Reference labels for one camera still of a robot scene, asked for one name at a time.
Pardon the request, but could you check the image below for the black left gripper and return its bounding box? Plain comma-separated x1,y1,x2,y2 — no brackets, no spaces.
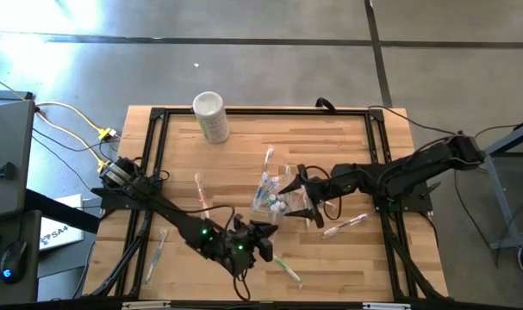
219,214,279,277

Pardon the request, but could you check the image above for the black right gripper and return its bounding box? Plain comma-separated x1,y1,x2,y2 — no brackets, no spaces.
277,162,345,230

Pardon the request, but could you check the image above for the clear acrylic organizer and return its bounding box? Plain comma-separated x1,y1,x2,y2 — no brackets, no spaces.
251,170,310,221

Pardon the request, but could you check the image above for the light purple toothbrush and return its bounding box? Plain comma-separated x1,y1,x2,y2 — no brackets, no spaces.
321,213,370,239

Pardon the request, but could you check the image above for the white wipes canister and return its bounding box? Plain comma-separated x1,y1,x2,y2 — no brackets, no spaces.
192,90,231,145

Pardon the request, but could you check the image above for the white printed box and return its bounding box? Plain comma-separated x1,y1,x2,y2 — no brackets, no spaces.
39,192,86,252

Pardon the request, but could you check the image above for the black desk support bar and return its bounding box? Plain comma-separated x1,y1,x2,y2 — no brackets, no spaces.
23,188,103,236

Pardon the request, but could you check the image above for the black computer mouse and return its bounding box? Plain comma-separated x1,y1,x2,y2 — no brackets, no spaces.
0,239,29,285

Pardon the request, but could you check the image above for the grey desk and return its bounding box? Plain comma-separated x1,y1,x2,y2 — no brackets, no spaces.
0,89,37,307

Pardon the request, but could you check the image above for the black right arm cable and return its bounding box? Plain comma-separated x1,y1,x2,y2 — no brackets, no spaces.
302,165,344,221

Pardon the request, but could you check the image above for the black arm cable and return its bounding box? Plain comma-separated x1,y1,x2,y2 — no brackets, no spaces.
174,205,252,301
302,165,344,221

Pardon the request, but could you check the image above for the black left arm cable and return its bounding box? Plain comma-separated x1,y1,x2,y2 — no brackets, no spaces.
174,205,252,301

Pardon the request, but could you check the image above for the black aluminium table frame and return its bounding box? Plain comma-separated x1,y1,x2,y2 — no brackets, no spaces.
83,106,450,302

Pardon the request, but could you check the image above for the thick black curved hose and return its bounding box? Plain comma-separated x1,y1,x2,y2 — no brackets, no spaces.
314,96,336,112

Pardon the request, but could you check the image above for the thin black cable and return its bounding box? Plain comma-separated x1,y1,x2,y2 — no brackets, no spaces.
366,104,460,137

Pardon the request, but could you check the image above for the white bracket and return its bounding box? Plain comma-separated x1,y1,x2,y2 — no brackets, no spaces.
121,300,172,310
361,301,413,310

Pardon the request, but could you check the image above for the black floor cable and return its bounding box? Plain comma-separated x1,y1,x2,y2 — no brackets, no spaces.
452,170,523,268

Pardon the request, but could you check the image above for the blue steel frame table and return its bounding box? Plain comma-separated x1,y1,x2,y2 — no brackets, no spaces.
461,118,523,253

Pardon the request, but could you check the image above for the yellow cable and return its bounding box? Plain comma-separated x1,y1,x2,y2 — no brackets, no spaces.
0,71,118,169

